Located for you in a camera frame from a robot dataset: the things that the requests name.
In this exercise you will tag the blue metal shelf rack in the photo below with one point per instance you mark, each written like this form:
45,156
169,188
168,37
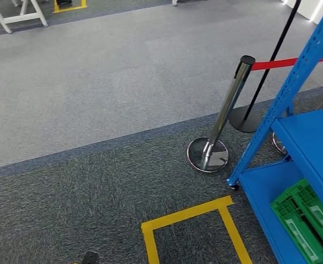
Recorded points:
312,138

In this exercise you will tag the yellow floor tape square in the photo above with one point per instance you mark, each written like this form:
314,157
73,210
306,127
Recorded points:
188,213

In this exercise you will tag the black stand round base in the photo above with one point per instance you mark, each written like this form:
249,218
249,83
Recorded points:
245,120

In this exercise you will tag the white furniture leg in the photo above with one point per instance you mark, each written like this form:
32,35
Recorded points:
175,2

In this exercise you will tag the grey metal plate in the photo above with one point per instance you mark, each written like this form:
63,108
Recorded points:
91,258

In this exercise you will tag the red barrier belt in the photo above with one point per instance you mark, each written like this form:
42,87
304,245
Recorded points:
271,64

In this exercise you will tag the small black object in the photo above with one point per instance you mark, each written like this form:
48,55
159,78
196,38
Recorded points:
64,2

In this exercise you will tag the green plastic crate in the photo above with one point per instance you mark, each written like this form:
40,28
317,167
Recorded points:
301,218

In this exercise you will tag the white display platform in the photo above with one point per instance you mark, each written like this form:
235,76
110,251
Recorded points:
307,7

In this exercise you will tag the chrome stanchion post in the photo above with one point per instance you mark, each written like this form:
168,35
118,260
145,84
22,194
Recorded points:
227,105
277,146

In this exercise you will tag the white trestle frame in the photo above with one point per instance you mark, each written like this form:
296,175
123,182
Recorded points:
23,18

